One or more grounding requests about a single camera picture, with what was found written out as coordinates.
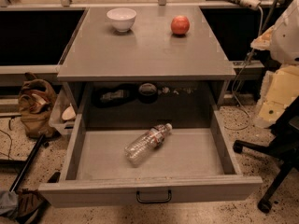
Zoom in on black drawer handle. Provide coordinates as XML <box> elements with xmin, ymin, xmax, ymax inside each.
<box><xmin>135</xmin><ymin>190</ymin><xmax>172</xmax><ymax>204</ymax></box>

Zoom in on clear plastic water bottle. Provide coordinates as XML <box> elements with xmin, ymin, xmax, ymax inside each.
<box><xmin>124</xmin><ymin>123</ymin><xmax>172</xmax><ymax>166</ymax></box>

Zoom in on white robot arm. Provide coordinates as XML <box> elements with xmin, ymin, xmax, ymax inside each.
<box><xmin>250</xmin><ymin>0</ymin><xmax>299</xmax><ymax>128</ymax></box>

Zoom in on grey hanging cable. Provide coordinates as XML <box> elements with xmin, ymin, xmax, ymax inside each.
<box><xmin>223</xmin><ymin>6</ymin><xmax>265</xmax><ymax>132</ymax></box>

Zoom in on grey open drawer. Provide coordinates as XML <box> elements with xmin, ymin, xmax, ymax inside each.
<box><xmin>39</xmin><ymin>111</ymin><xmax>262</xmax><ymax>208</ymax></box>

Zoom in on black office chair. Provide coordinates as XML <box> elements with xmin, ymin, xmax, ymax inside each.
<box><xmin>233</xmin><ymin>97</ymin><xmax>299</xmax><ymax>213</ymax></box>

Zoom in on red apple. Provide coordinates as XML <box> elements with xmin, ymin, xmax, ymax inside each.
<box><xmin>171</xmin><ymin>15</ymin><xmax>190</xmax><ymax>35</ymax></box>

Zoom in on white ceramic bowl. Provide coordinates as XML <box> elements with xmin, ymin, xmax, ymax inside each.
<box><xmin>107</xmin><ymin>7</ymin><xmax>136</xmax><ymax>32</ymax></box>

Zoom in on grey cloth on floor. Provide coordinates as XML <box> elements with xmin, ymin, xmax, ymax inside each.
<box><xmin>0</xmin><ymin>189</ymin><xmax>19</xmax><ymax>219</ymax></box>

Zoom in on clear plastic bin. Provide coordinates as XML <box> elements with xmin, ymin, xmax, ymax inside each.
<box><xmin>49</xmin><ymin>89</ymin><xmax>76</xmax><ymax>137</ymax></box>

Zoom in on grey counter cabinet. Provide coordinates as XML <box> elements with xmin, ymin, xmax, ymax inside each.
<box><xmin>58</xmin><ymin>6</ymin><xmax>235</xmax><ymax>105</ymax></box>

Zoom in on black object behind cabinet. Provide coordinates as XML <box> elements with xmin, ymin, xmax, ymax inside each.
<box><xmin>92</xmin><ymin>84</ymin><xmax>137</xmax><ymax>108</ymax></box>

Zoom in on black pole on floor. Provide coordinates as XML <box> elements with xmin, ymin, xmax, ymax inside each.
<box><xmin>9</xmin><ymin>134</ymin><xmax>46</xmax><ymax>191</ymax></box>

